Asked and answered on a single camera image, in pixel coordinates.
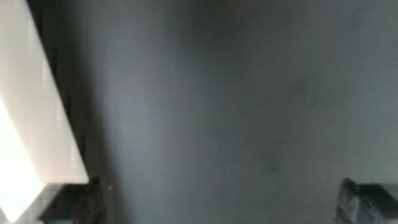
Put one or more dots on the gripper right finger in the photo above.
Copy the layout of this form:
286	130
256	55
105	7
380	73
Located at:
366	203

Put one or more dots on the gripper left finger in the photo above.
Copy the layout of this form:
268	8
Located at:
76	206

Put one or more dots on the white front fence wall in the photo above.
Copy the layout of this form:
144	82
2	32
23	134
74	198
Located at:
41	162

